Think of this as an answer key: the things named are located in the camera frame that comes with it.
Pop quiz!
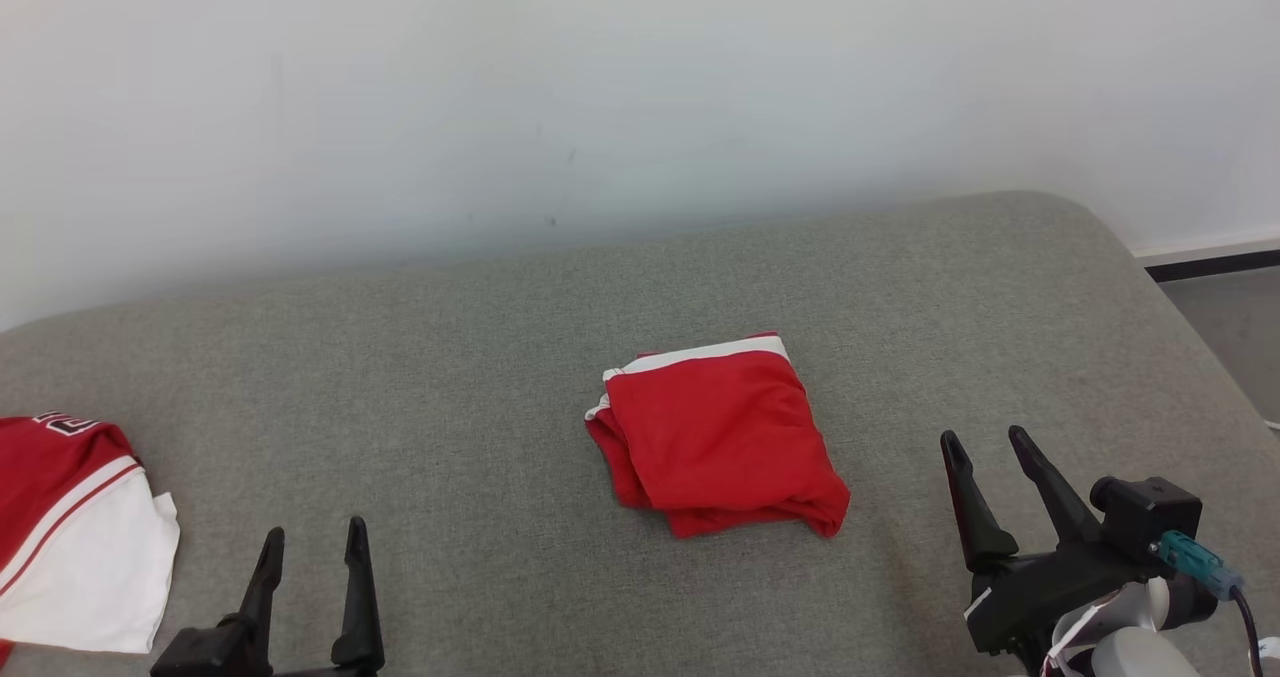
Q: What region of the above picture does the red shorts white stripe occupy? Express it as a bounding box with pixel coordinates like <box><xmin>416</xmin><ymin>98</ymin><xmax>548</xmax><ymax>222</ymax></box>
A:
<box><xmin>585</xmin><ymin>332</ymin><xmax>852</xmax><ymax>540</ymax></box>

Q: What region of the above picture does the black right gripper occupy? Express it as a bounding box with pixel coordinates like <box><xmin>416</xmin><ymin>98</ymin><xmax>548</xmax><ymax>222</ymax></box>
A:
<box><xmin>939</xmin><ymin>425</ymin><xmax>1153</xmax><ymax>656</ymax></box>

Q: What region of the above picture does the red and white jersey shirt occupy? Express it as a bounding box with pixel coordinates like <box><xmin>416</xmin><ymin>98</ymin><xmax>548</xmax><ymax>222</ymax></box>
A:
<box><xmin>0</xmin><ymin>412</ymin><xmax>182</xmax><ymax>664</ymax></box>

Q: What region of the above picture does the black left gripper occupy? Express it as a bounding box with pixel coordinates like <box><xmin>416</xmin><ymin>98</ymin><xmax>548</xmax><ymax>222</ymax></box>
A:
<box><xmin>150</xmin><ymin>517</ymin><xmax>387</xmax><ymax>677</ymax></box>

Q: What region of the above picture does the black and white baseboard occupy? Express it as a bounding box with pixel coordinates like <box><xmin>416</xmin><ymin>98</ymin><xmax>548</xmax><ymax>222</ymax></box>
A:
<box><xmin>1130</xmin><ymin>229</ymin><xmax>1280</xmax><ymax>284</ymax></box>

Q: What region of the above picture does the right black cable teal connector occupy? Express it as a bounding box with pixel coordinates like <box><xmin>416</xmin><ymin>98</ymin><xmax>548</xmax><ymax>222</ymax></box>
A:
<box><xmin>1150</xmin><ymin>531</ymin><xmax>1264</xmax><ymax>677</ymax></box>

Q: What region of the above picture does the grey fabric sofa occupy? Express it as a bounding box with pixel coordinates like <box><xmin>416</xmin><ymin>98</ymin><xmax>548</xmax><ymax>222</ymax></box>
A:
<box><xmin>0</xmin><ymin>190</ymin><xmax>1280</xmax><ymax>677</ymax></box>

